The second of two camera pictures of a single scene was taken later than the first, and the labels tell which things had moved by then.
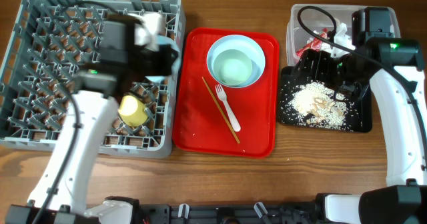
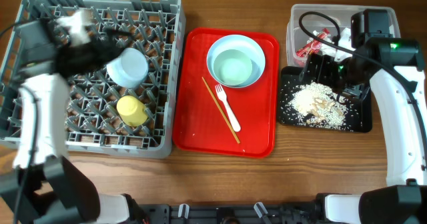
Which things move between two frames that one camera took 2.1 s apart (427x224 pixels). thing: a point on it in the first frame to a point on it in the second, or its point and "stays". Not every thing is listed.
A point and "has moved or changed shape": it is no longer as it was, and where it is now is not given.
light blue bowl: (163, 40) has moved or changed shape
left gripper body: (147, 63) to (89, 58)
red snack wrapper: (314, 45) stays
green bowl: (233, 67) stays
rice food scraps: (317, 105) stays
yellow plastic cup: (132, 111) stays
